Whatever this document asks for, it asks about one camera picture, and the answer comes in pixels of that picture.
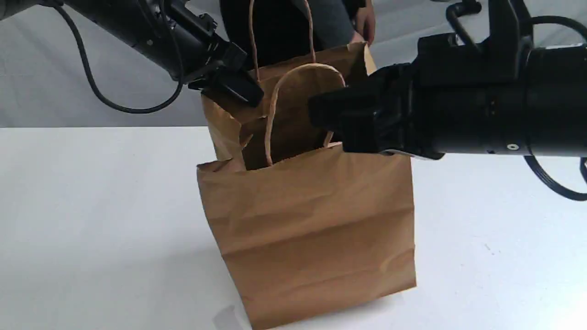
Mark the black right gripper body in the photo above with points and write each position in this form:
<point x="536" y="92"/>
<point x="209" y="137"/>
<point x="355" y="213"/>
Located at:
<point x="377" y="115"/>

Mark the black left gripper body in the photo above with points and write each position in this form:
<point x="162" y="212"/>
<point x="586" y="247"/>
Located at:
<point x="222" y="70"/>

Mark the brown paper bag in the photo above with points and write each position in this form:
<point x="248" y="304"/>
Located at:
<point x="304" y="228"/>

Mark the person's left hand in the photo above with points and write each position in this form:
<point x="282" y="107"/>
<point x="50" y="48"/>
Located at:
<point x="365" y="24"/>

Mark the person's dark torso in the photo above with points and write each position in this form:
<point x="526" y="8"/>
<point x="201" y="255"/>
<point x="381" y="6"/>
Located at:
<point x="284" y="29"/>

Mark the grey backdrop cloth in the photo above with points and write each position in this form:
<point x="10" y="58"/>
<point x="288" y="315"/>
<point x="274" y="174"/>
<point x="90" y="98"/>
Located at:
<point x="43" y="84"/>

